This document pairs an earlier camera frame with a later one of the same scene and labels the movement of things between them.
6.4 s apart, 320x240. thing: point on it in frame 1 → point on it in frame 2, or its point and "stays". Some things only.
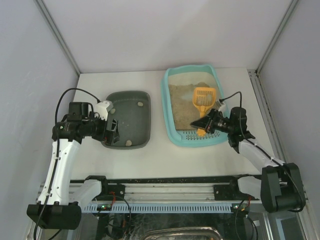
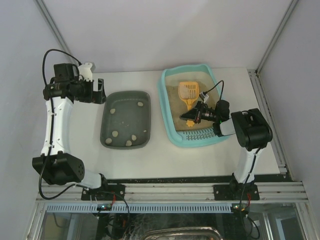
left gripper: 107,130 → 95,91
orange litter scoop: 203,98 → 188,91
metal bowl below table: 188,233 stays
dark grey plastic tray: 132,111 stays
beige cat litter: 185,111 stays
